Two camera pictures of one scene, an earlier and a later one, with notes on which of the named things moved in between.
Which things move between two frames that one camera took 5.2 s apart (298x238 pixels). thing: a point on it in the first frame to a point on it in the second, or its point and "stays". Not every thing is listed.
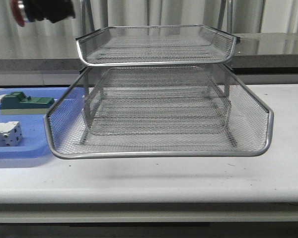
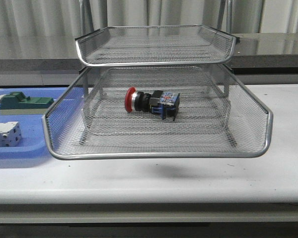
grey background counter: [262, 58] stays
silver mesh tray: [147, 111] stays
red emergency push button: [25, 11] to [165, 104]
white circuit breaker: [5, 134] stays
